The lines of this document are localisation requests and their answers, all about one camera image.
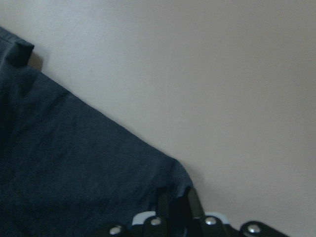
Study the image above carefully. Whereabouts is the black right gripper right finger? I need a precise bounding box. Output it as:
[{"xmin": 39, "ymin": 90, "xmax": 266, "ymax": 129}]
[{"xmin": 187, "ymin": 189, "xmax": 222, "ymax": 237}]

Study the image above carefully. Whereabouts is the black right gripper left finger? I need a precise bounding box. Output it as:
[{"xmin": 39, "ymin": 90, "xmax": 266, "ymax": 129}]
[{"xmin": 144, "ymin": 191, "xmax": 169, "ymax": 237}]

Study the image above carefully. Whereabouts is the black t-shirt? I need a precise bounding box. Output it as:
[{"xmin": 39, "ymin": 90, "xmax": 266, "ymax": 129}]
[{"xmin": 0, "ymin": 29, "xmax": 192, "ymax": 237}]

